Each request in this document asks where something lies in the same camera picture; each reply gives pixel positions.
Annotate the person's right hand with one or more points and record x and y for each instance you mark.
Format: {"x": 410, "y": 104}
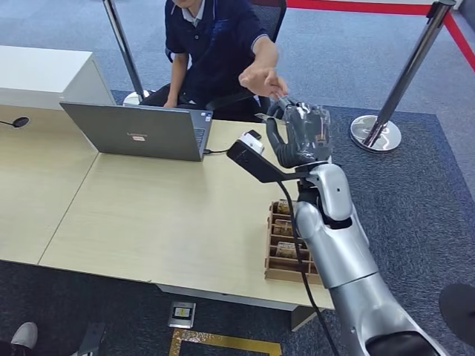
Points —
{"x": 170, "y": 102}

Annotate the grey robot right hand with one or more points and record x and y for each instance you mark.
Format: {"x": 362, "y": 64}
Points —
{"x": 306, "y": 135}

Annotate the person's left hand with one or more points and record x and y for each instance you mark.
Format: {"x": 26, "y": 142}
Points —
{"x": 261, "y": 81}

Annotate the brown patterned card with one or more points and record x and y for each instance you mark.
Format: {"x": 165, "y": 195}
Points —
{"x": 263, "y": 117}
{"x": 284, "y": 207}
{"x": 285, "y": 250}
{"x": 282, "y": 228}

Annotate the person's left forearm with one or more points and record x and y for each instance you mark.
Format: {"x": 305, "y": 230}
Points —
{"x": 266, "y": 54}

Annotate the person's right forearm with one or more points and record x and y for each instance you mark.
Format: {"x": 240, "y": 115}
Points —
{"x": 179, "y": 73}

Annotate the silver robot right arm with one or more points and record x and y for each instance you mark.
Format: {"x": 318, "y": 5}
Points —
{"x": 345, "y": 255}

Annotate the seated person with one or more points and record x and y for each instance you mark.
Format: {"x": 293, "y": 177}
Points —
{"x": 211, "y": 44}

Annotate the wooden card holder box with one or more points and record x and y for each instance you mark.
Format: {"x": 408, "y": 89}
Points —
{"x": 271, "y": 255}

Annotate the grey laptop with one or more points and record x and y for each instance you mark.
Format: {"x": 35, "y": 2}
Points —
{"x": 140, "y": 132}

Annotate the black external drive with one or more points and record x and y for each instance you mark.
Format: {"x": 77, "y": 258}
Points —
{"x": 255, "y": 133}

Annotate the black office chair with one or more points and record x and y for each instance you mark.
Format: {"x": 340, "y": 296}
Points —
{"x": 276, "y": 17}

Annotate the red barrier belt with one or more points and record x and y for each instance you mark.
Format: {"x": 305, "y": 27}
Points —
{"x": 462, "y": 41}
{"x": 356, "y": 6}

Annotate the white cabinet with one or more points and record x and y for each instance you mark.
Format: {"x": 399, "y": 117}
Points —
{"x": 41, "y": 73}

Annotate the metal floor socket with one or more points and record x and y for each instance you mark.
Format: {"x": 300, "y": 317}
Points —
{"x": 182, "y": 314}

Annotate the dark flat floor object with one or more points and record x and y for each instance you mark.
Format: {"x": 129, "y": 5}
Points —
{"x": 92, "y": 340}

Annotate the black round disc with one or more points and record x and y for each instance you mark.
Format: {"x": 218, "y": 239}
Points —
{"x": 460, "y": 312}

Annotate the white shoe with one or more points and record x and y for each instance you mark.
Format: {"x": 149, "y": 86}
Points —
{"x": 25, "y": 335}

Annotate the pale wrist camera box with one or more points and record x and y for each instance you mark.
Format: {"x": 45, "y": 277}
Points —
{"x": 252, "y": 142}

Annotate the black camera bracket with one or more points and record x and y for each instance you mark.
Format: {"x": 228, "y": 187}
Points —
{"x": 256, "y": 164}

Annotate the chrome stanchion post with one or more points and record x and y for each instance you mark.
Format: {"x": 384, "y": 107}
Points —
{"x": 404, "y": 73}
{"x": 124, "y": 49}

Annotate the grey desk frame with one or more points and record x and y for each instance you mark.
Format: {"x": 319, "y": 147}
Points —
{"x": 300, "y": 318}

